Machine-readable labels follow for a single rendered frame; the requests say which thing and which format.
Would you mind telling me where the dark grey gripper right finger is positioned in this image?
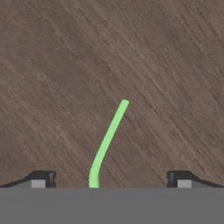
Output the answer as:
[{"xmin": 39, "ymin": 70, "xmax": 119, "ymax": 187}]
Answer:
[{"xmin": 166, "ymin": 170, "xmax": 224, "ymax": 189}]

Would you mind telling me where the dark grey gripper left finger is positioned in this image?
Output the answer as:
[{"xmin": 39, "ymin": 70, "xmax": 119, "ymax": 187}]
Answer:
[{"xmin": 0, "ymin": 170, "xmax": 57, "ymax": 189}]

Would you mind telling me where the green straw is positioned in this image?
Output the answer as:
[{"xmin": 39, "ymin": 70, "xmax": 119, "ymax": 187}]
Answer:
[{"xmin": 88, "ymin": 99, "xmax": 130, "ymax": 189}]

